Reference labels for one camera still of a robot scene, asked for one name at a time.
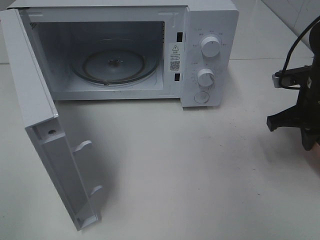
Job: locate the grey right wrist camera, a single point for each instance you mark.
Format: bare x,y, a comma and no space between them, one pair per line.
293,79

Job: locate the glass microwave turntable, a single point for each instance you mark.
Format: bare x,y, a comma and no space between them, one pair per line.
116,61

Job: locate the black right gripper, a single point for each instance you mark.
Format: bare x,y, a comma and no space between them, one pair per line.
307,115

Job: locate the white microwave oven body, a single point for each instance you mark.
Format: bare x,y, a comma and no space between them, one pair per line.
174,78

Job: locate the white microwave door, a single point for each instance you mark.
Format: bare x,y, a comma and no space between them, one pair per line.
50,140

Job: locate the upper white microwave knob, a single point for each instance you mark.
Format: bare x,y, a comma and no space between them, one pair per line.
210,46

